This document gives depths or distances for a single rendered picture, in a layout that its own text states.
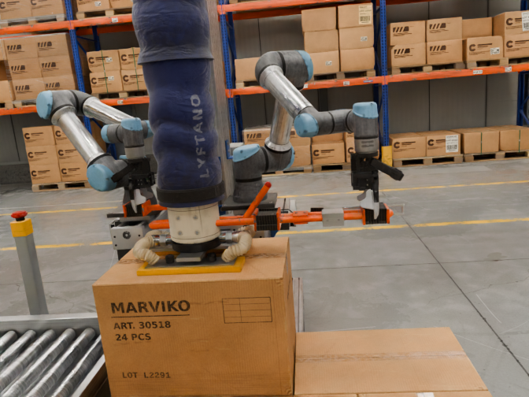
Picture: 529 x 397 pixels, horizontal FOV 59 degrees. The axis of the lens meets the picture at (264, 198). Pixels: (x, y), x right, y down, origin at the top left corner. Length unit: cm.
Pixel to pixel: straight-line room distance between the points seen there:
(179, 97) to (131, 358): 84
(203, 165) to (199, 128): 12
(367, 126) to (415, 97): 866
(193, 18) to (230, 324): 93
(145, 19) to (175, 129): 32
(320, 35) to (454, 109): 331
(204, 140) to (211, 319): 55
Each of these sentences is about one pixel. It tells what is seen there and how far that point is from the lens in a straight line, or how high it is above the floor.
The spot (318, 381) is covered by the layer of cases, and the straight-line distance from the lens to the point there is 168.
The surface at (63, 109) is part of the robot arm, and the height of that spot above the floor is 149.
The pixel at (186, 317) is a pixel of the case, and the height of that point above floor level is 82.
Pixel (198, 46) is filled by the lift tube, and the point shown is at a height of 163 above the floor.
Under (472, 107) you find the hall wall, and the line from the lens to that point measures 1046.
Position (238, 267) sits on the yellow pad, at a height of 96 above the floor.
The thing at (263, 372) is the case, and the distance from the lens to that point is 158.
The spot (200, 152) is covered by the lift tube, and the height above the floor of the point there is 132.
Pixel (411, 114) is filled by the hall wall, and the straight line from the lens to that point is 1014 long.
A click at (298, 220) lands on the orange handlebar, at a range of 154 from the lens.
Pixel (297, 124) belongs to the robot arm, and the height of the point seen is 138.
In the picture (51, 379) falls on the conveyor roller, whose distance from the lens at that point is 199.
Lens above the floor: 148
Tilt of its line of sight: 12 degrees down
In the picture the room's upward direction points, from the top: 5 degrees counter-clockwise
